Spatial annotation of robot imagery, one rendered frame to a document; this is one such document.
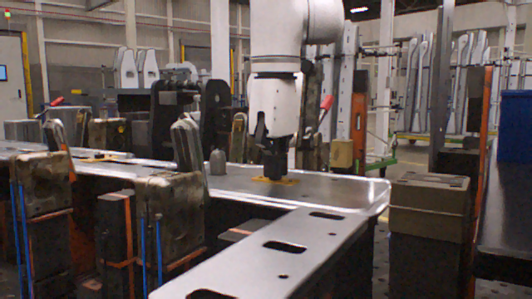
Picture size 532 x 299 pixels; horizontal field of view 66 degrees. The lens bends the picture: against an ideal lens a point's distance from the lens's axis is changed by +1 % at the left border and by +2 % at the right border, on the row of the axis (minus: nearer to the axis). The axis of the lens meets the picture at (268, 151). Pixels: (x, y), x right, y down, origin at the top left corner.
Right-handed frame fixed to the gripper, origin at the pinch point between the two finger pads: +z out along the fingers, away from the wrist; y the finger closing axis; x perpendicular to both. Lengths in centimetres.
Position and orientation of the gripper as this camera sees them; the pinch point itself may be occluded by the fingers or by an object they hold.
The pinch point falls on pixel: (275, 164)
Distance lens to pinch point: 71.5
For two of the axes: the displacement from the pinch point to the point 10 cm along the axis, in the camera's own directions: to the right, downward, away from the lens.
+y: -4.9, 1.3, -8.6
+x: 8.7, 0.7, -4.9
